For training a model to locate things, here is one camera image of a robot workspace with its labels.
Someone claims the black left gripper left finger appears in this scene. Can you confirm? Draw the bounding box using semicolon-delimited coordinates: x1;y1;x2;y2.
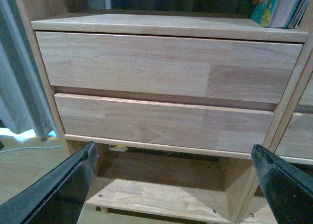
0;141;98;224

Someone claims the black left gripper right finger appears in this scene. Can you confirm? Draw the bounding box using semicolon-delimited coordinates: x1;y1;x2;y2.
251;144;313;224

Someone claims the left wooden shelf cabinet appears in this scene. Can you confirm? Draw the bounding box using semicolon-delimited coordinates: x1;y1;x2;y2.
16;0;313;224

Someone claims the grey curtain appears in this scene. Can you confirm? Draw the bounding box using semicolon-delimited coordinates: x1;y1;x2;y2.
0;0;56;139

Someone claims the lower left wooden drawer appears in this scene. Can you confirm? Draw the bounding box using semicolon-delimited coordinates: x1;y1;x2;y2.
54;93;274;153

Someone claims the wooden drawer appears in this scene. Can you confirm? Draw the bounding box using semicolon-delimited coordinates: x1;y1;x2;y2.
36;31;302;103
54;93;274;153

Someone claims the upper left wooden drawer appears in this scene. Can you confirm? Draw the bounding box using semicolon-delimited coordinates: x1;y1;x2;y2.
36;31;302;103

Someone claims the thin book beside divider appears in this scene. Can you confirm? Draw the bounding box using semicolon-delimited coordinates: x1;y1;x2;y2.
287;0;310;29

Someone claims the teal cover thick book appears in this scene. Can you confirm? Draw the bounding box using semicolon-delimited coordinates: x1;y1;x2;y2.
250;0;301;28

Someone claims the white cable on floor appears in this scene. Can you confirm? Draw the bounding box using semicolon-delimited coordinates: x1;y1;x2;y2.
0;145;64;154

